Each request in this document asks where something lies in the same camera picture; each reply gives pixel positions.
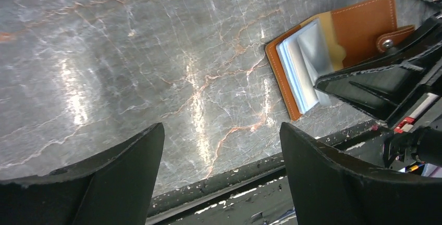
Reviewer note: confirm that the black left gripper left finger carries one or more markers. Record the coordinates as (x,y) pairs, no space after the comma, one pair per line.
(114,186)

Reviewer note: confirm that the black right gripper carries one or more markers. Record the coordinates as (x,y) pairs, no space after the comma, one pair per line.
(387,85)

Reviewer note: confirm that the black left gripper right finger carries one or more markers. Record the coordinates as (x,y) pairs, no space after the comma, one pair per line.
(330,187)

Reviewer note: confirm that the brown leather card holder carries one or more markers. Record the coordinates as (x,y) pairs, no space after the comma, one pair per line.
(353,34)

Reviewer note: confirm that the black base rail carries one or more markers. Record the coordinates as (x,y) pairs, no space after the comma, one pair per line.
(256,193)

